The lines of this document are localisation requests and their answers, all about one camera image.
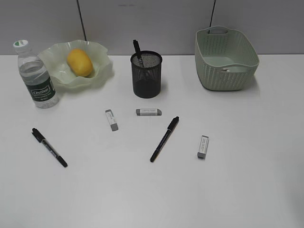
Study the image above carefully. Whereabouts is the grey white eraser left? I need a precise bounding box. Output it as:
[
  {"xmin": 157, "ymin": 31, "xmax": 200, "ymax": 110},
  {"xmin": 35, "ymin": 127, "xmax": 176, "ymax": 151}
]
[{"xmin": 105, "ymin": 109, "xmax": 118, "ymax": 132}]

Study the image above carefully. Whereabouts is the grey white eraser middle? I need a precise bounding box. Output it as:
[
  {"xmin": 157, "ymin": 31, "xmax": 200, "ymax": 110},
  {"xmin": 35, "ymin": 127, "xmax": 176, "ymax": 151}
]
[{"xmin": 136, "ymin": 109, "xmax": 162, "ymax": 116}]

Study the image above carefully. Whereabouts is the pale green wavy plate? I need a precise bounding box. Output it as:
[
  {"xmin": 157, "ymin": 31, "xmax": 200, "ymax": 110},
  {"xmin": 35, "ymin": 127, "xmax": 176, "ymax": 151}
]
[{"xmin": 38, "ymin": 40, "xmax": 114, "ymax": 91}]

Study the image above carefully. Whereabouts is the grey white eraser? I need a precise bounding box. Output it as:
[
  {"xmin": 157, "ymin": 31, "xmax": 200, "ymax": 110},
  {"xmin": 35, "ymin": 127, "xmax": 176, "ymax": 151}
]
[
  {"xmin": 105, "ymin": 109, "xmax": 118, "ymax": 132},
  {"xmin": 197, "ymin": 135, "xmax": 209, "ymax": 160},
  {"xmin": 136, "ymin": 109, "xmax": 162, "ymax": 116}
]

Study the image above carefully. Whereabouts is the black marker pen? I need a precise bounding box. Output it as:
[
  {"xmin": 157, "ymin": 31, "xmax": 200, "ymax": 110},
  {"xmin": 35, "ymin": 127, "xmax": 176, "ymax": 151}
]
[
  {"xmin": 133, "ymin": 39, "xmax": 144, "ymax": 68},
  {"xmin": 32, "ymin": 128, "xmax": 68, "ymax": 168},
  {"xmin": 150, "ymin": 116, "xmax": 179, "ymax": 162}
]

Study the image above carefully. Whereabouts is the grey white eraser right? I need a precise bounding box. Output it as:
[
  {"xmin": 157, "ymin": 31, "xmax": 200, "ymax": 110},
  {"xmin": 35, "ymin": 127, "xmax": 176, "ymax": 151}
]
[{"xmin": 197, "ymin": 135, "xmax": 209, "ymax": 160}]

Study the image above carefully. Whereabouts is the clear water bottle green label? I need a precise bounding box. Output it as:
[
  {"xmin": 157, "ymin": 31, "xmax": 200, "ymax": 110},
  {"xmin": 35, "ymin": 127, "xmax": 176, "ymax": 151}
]
[{"xmin": 13, "ymin": 39, "xmax": 59, "ymax": 108}]

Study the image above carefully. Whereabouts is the black mesh pen holder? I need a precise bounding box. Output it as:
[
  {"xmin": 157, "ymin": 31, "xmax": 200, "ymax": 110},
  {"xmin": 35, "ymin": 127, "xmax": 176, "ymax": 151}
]
[{"xmin": 130, "ymin": 50, "xmax": 162, "ymax": 99}]

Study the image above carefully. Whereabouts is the yellow mango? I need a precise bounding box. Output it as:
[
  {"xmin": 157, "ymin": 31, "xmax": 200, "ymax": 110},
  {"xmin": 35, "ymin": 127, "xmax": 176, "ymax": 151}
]
[{"xmin": 66, "ymin": 48, "xmax": 93, "ymax": 77}]

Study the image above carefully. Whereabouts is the pale green woven basket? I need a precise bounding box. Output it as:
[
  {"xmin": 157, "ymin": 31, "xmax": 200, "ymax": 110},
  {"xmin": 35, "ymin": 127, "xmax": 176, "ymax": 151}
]
[{"xmin": 195, "ymin": 26, "xmax": 259, "ymax": 91}]

